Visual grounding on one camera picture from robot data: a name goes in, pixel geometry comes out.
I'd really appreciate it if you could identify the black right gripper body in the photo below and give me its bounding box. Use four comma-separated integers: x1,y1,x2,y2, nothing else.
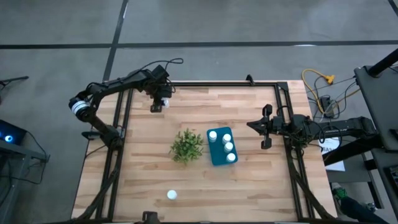
261,104,274,150

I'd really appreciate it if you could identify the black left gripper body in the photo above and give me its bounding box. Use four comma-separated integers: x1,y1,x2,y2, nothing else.
145,79,174,113

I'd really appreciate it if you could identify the teal plastic basket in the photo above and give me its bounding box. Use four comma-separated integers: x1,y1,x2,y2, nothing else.
206,126,239,167

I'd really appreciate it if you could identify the black power strip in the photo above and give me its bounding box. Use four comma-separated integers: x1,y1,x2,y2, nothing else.
320,95,332,114

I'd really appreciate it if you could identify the green plant in white pot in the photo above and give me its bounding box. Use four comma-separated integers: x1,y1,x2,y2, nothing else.
169,128,205,166

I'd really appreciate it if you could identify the white paper sheet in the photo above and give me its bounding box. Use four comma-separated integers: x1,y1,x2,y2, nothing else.
317,136,346,172

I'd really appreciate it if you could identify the black support strut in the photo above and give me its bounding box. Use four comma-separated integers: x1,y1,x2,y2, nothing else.
322,135,385,166

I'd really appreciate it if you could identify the person's shoe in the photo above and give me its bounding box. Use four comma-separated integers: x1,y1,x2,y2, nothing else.
331,185,349,200

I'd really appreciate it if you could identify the black cart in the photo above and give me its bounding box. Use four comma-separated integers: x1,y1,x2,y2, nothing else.
354,65,398,224

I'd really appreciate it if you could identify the person's leg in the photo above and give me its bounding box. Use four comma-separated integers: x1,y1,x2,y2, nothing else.
340,195,391,224

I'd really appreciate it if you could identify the black blurry object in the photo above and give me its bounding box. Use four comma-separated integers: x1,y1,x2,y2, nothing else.
142,210,162,224

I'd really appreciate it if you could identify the black pole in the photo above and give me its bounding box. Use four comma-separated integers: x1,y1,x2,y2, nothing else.
368,48,398,78

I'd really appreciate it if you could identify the grey metal stand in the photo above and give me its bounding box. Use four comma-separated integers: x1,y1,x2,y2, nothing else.
0,139,51,224

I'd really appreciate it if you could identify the black tripod leg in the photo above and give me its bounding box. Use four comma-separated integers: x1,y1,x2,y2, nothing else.
0,76,30,86

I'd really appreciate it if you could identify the black computer with blue light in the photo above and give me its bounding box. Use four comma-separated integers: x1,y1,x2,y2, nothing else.
0,119,28,146

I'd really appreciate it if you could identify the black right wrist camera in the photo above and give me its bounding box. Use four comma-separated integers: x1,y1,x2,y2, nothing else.
272,115,285,134

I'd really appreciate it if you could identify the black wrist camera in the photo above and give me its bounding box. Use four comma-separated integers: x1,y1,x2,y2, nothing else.
151,64,170,80
272,115,285,134

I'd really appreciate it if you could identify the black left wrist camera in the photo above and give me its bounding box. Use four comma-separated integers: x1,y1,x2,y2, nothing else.
151,64,170,80

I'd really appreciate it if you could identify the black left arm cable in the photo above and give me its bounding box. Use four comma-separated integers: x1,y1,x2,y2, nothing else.
136,58,184,73

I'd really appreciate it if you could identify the black aluminium table frame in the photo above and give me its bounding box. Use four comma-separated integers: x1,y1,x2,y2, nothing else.
72,81,337,224

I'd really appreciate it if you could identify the black floor cable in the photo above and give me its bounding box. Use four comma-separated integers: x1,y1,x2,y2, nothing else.
307,74,363,125

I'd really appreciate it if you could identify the yellow extension cable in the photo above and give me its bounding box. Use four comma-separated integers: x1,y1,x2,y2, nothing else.
301,68,361,116

